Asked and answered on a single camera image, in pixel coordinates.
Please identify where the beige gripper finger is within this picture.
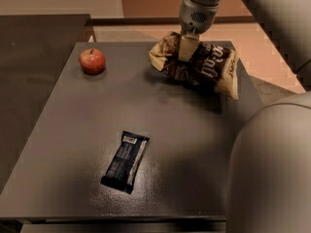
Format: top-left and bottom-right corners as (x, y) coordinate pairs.
(178, 34), (200, 62)

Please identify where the brown sea salt chip bag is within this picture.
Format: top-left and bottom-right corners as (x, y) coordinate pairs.
(149, 32), (239, 100)

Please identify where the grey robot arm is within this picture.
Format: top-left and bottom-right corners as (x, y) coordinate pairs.
(180, 0), (311, 233)

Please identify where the red apple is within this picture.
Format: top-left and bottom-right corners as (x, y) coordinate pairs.
(79, 49), (106, 75)

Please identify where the dark blue snack bar wrapper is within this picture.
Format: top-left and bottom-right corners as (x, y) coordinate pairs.
(101, 131), (150, 194)

